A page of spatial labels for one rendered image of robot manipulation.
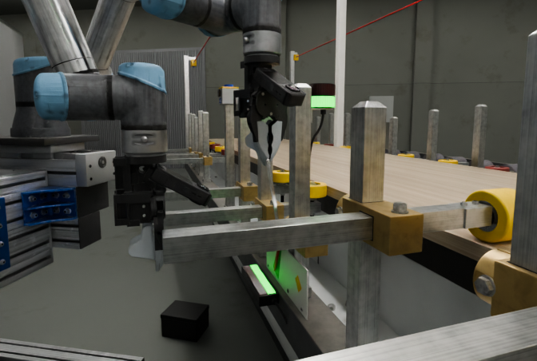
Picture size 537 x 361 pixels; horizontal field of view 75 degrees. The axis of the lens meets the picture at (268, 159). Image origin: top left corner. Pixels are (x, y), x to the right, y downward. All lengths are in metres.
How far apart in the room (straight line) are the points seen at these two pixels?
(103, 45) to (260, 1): 0.60
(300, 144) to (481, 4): 7.60
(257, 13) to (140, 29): 8.18
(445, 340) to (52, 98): 0.57
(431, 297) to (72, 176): 0.93
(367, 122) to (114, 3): 0.81
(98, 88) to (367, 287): 0.51
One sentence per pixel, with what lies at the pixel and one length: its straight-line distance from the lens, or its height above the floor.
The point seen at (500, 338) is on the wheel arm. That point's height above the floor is 0.96.
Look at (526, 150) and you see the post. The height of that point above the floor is 1.06.
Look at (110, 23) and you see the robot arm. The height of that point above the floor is 1.35.
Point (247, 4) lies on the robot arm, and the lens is 0.71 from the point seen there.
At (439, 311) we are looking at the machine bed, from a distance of 0.77.
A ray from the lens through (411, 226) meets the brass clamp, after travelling 0.47.
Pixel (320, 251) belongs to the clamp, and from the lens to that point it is 0.71.
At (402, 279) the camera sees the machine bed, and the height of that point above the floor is 0.75.
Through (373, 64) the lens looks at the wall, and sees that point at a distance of 7.57.
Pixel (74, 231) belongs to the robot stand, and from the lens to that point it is 1.13.
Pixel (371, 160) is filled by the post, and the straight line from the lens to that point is 0.51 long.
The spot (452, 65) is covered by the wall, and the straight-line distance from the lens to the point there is 7.85.
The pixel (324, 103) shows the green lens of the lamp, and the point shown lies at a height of 1.12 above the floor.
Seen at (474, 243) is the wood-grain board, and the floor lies 0.90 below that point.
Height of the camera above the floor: 1.08
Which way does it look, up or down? 6 degrees down
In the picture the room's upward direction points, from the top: straight up
